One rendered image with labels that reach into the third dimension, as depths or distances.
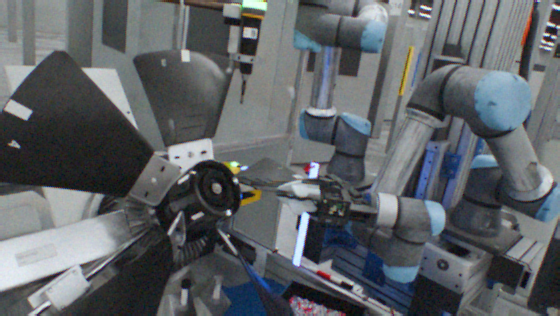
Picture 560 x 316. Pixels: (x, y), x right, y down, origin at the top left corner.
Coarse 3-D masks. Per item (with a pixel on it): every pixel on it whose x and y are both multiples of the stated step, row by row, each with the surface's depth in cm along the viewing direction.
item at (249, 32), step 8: (248, 24) 77; (256, 24) 78; (248, 32) 78; (256, 32) 78; (248, 40) 78; (256, 40) 79; (240, 48) 80; (248, 48) 79; (256, 48) 80; (240, 64) 81; (248, 64) 80; (248, 72) 81
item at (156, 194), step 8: (152, 160) 74; (160, 160) 75; (152, 168) 75; (160, 168) 75; (168, 168) 76; (176, 168) 77; (144, 176) 75; (152, 176) 75; (160, 176) 76; (168, 176) 77; (176, 176) 77; (136, 184) 75; (144, 184) 75; (152, 184) 76; (160, 184) 76; (168, 184) 77; (136, 192) 75; (144, 192) 76; (152, 192) 76; (160, 192) 77; (144, 200) 76; (152, 200) 77; (160, 200) 78
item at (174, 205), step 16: (208, 160) 78; (192, 176) 74; (208, 176) 77; (224, 176) 80; (176, 192) 76; (192, 192) 73; (208, 192) 75; (224, 192) 79; (240, 192) 81; (160, 208) 79; (176, 208) 76; (192, 208) 74; (208, 208) 73; (224, 208) 77; (160, 224) 78; (192, 224) 77; (208, 224) 77; (192, 240) 82
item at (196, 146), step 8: (176, 144) 85; (184, 144) 86; (192, 144) 85; (200, 144) 85; (208, 144) 85; (168, 152) 85; (176, 152) 85; (184, 152) 85; (200, 152) 85; (208, 152) 84; (176, 160) 84; (184, 160) 84; (192, 160) 84; (184, 168) 84
